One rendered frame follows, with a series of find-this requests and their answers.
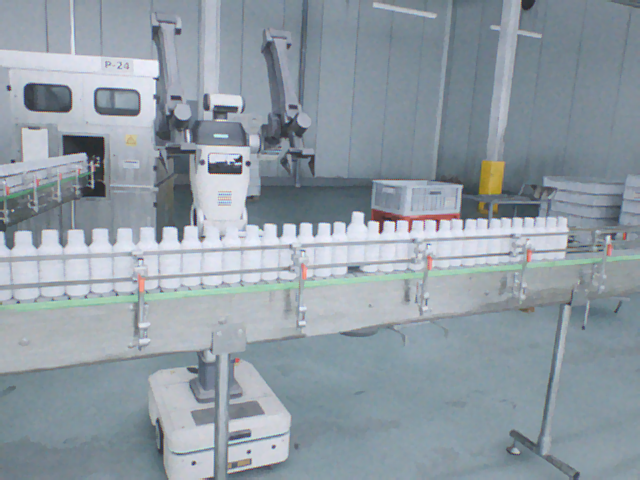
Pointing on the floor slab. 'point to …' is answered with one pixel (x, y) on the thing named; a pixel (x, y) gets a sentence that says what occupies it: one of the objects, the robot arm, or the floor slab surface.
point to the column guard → (490, 184)
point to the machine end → (95, 138)
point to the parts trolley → (508, 201)
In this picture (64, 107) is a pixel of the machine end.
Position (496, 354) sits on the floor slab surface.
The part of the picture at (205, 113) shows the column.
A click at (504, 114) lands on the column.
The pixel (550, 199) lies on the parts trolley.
